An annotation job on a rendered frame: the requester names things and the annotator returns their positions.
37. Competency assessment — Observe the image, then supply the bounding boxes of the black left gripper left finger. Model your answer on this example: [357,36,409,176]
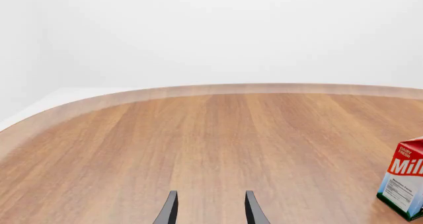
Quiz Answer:
[152,190,178,224]

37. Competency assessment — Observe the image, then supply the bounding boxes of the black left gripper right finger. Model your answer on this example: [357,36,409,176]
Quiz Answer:
[245,190,271,224]

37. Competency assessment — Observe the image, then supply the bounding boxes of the red and white milk carton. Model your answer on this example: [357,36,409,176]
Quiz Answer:
[376,135,423,222]

